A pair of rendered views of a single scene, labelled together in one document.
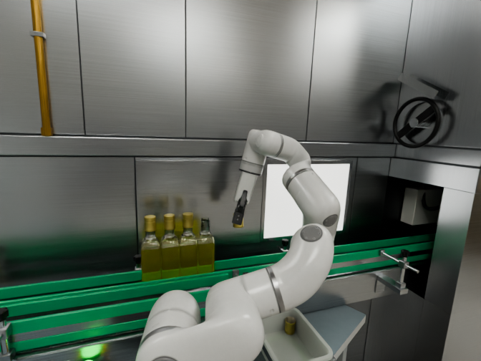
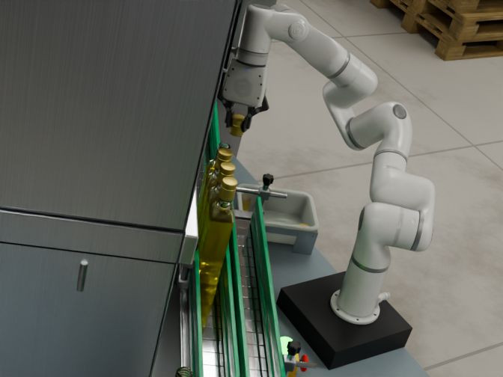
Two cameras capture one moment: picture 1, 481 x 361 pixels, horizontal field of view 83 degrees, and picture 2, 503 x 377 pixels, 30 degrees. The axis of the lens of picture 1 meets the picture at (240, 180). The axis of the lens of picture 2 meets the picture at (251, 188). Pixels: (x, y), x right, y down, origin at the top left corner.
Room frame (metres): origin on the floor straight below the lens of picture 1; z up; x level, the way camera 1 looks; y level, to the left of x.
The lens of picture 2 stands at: (0.56, 1.98, 2.31)
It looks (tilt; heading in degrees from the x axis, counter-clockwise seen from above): 34 degrees down; 276
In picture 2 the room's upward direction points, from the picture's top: 15 degrees clockwise
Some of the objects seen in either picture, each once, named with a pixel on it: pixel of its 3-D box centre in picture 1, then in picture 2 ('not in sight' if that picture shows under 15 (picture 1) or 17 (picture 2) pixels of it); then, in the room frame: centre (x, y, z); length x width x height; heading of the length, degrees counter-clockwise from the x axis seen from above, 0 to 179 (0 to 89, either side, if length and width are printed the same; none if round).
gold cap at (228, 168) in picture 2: (169, 221); (226, 173); (0.82, 0.22, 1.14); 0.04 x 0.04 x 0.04
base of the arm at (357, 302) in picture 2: not in sight; (367, 283); (0.43, 0.10, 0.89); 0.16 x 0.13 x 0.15; 45
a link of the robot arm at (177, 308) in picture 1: (173, 341); (382, 235); (0.44, 0.11, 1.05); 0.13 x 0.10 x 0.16; 7
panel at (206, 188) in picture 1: (255, 201); not in sight; (1.07, -0.07, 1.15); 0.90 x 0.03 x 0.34; 109
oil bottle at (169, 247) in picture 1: (169, 266); (212, 226); (0.82, 0.22, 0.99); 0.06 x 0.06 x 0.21; 20
